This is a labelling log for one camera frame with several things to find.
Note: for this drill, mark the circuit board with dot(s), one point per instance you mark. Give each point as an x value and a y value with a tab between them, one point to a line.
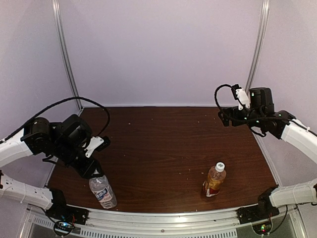
62	228
262	229

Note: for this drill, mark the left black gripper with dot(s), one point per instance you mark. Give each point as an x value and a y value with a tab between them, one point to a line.
82	171

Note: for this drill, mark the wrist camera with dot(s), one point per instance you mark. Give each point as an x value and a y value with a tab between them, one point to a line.
96	144
241	96

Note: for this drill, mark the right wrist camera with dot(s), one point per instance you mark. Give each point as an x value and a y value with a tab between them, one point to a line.
241	96

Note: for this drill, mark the left aluminium frame post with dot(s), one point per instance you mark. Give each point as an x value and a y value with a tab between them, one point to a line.
63	47

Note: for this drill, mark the right aluminium frame post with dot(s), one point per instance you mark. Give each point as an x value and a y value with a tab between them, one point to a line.
263	22

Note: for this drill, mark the right circuit board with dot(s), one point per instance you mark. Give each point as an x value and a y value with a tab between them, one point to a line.
262	229

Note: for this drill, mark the aluminium frame post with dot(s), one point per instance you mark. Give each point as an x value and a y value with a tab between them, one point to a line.
63	47
263	22

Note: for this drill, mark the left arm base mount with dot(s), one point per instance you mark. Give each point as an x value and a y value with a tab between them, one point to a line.
61	211

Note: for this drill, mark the clear water bottle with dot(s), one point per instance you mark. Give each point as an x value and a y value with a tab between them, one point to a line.
103	192

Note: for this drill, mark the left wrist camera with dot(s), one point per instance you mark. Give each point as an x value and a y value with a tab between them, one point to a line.
96	144

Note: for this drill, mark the white tea bottle cap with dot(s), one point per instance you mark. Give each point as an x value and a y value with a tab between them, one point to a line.
220	167

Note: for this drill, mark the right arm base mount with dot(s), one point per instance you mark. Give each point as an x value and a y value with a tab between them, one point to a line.
261	211

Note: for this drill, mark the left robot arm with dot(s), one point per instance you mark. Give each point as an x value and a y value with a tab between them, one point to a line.
70	141

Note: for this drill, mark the left circuit board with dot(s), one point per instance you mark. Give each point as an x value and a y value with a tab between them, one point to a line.
62	228

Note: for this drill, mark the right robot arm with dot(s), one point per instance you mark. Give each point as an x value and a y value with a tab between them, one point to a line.
256	109

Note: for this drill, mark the amber tea bottle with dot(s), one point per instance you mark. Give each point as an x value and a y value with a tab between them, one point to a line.
213	182

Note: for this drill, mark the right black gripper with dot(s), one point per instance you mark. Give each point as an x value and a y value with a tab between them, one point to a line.
226	120

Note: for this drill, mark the front aluminium rail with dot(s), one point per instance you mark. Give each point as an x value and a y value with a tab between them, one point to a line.
224	223

